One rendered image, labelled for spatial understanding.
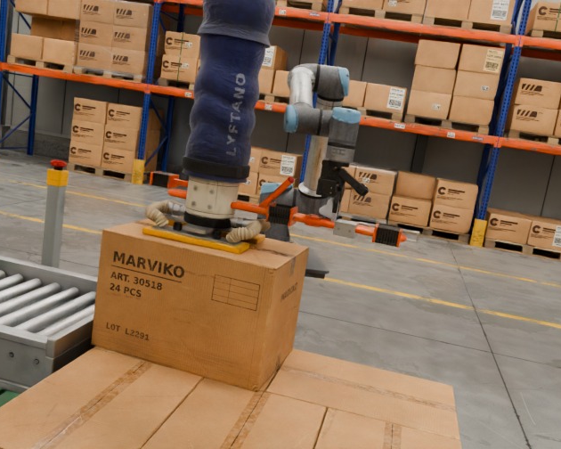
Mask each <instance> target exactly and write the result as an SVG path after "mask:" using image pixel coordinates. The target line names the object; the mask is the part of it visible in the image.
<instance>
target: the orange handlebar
mask: <svg viewBox="0 0 561 449"><path fill-rule="evenodd" d="M188 182H189V181H184V180H180V179H174V181H173V184H175V185H180V186H184V187H188ZM167 193H168V195H170V196H173V197H177V198H182V199H186V196H187V191H184V190H179V189H169V190H168V191H167ZM241 203H242V204H241ZM250 205H252V206H250ZM231 208H235V209H239V210H243V211H247V212H252V213H257V214H261V215H266V214H267V208H268V207H266V208H260V207H258V205H256V204H251V203H247V202H242V201H237V202H232V203H231ZM330 220H331V219H328V218H324V216H318V215H314V214H309V215H306V214H301V213H296V214H293V216H292V221H297V222H301V223H305V225H310V226H314V227H321V226H323V227H328V228H332V229H333V228H334V223H335V222H331V221H330ZM374 229H375V228H372V227H368V226H363V225H358V226H356V228H355V233H358V234H362V235H367V236H371V237H373V233H374ZM406 240H407V237H406V235H404V234H402V236H401V240H400V242H404V241H406Z"/></svg>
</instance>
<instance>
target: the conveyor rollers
mask: <svg viewBox="0 0 561 449"><path fill-rule="evenodd" d="M5 277H6V275H5V272H4V271H2V270H0V324H2V325H5V326H9V327H13V328H16V329H20V330H24V331H30V332H34V333H36V332H37V334H41V335H45V336H48V337H51V336H53V335H55V334H57V333H58V332H60V331H63V330H65V329H67V328H68V327H69V326H71V325H73V324H75V323H77V322H80V321H82V320H83V319H85V318H86V317H88V316H90V315H92V314H94V305H95V304H94V303H95V296H96V292H94V291H91V292H89V293H87V294H85V295H83V296H81V297H78V296H79V290H78V288H76V287H72V288H69V289H67V290H64V291H62V292H60V291H61V286H60V285H59V284H58V283H56V282H54V283H52V284H49V285H46V286H44V287H42V282H41V281H40V280H39V279H37V278H36V279H33V280H30V281H28V282H24V279H23V277H22V275H20V274H15V275H13V276H10V277H7V278H5ZM67 302H68V303H67ZM65 303H66V304H65ZM63 304H64V305H63ZM93 304H94V305H93ZM91 305H92V306H91ZM88 306H89V307H88ZM55 307H56V308H55ZM86 307H87V308H86ZM84 308H85V309H84ZM82 309H84V310H82ZM80 310H82V311H80ZM78 311H80V312H78ZM77 312H78V313H77ZM75 313H76V314H75ZM72 314H73V315H72ZM70 315H71V316H70ZM68 316H69V317H68ZM34 317H35V318H34ZM66 317H68V318H66ZM32 318H33V319H32ZM64 318H66V319H64ZM30 319H31V320H30ZM62 319H64V320H62ZM61 320H62V321H61ZM59 321H60V322H59ZM56 322H57V323H56ZM54 323H55V324H54ZM52 324H53V325H52ZM17 325H18V326H17ZM50 325H52V326H50ZM15 326H16V327H15ZM48 326H50V327H48ZM46 327H48V328H46ZM45 328H46V329H45ZM43 329H44V330H43ZM41 330H42V331H41ZM38 331H39V332H38Z"/></svg>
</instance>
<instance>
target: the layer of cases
mask: <svg viewBox="0 0 561 449"><path fill-rule="evenodd" d="M0 449H462V448H461V442H460V436H459V424H458V418H457V412H456V405H455V399H454V393H453V386H450V385H446V384H443V383H438V382H434V381H431V380H423V379H420V378H416V377H412V376H408V375H404V374H401V373H396V372H392V371H386V370H381V369H378V368H374V367H370V366H366V365H362V364H358V363H351V362H348V361H344V360H339V359H336V358H332V357H328V356H324V355H317V354H313V353H309V352H305V351H302V350H297V349H294V348H293V349H292V351H291V352H290V353H289V355H288V356H287V357H286V358H285V360H284V361H283V362H282V363H281V364H280V366H279V367H278V368H277V369H276V371H275V372H274V373H273V374H272V376H271V377H270V378H269V379H268V380H267V381H266V382H265V383H264V384H263V386H262V387H261V388H260V389H259V390H258V391H257V392H255V391H251V390H248V389H245V388H239V387H236V386H233V385H230V384H226V383H223V382H221V381H217V380H212V379H209V378H205V377H202V376H199V375H196V374H192V373H189V372H186V371H180V370H177V369H174V368H171V367H168V366H165V365H162V364H158V363H153V362H150V361H146V360H143V359H140V358H137V357H133V356H130V355H125V354H122V353H119V352H116V351H112V350H109V349H106V348H103V347H97V346H96V347H94V348H92V349H90V350H89V351H87V352H86V353H84V354H83V355H81V356H80V357H78V358H77V359H75V360H74V361H72V362H70V363H68V364H67V365H65V366H64V367H62V368H61V369H59V370H58V371H56V372H55V373H53V374H52V375H50V376H48V377H47V378H45V379H44V380H42V381H40V382H38V383H37V384H36V385H35V386H33V387H32V388H30V389H28V390H26V391H25V392H23V393H22V394H20V395H19V396H16V397H15V398H13V400H11V401H10V402H8V403H6V404H4V405H3V406H1V407H0Z"/></svg>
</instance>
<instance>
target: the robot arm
mask: <svg viewBox="0 0 561 449"><path fill-rule="evenodd" d="M287 84H288V87H289V90H290V96H289V105H288V106H287V107H286V109H285V114H284V130H285V131H286V132H290V133H291V134H294V133H297V134H303V135H310V136H311V141H310V146H309V152H308V158H307V163H306V169H305V180H304V181H303V182H302V183H301V184H300V185H299V187H298V189H296V188H293V184H291V185H290V186H289V187H288V188H287V189H286V190H285V191H284V192H282V193H281V194H280V195H279V196H278V197H277V198H276V199H275V200H274V201H273V202H277V203H280V204H284V205H289V206H293V207H296V206H298V210H297V213H301V214H306V215H309V214H314V215H318V216H324V218H326V217H328V218H330V219H331V220H330V221H331V222H335V221H336V220H337V218H338V215H339V210H340V207H341V202H342V198H343V195H344V191H345V185H346V182H347V183H348V184H350V185H351V186H352V187H353V188H354V189H355V191H356V192H357V193H358V194H359V195H361V196H363V197H364V196H365V195H366V194H367V193H368V192H369V189H368V187H367V186H366V185H365V184H362V183H360V182H359V181H358V180H357V179H356V178H355V177H354V176H352V175H351V174H350V173H349V172H348V171H347V170H345V169H344V168H342V167H349V164H350V163H348V162H353V160H354V151H355V145H356V140H357V135H358V129H359V125H360V121H361V113H360V112H359V111H358V110H352V109H347V108H341V107H342V102H343V100H344V97H346V96H348V92H349V72H348V69H346V68H340V67H338V66H337V67H334V66H327V65H320V64H314V63H307V64H301V65H297V66H296V67H294V68H293V69H292V70H291V71H290V72H289V74H288V78H287ZM312 92H314V93H317V102H316V107H315V109H314V108H313V94H312ZM335 167H336V170H335ZM280 185H281V183H264V184H262V187H261V191H260V197H259V204H258V205H260V204H261V203H262V202H263V201H264V200H265V199H266V198H267V197H268V196H269V195H270V194H271V193H272V192H274V191H275V190H276V189H277V188H278V187H279V186H280ZM277 203H276V205H277ZM270 224H271V226H270V228H269V230H267V231H260V233H259V234H263V235H265V238H268V239H273V240H277V241H285V242H286V241H290V235H289V228H288V226H287V225H284V224H276V223H272V222H270Z"/></svg>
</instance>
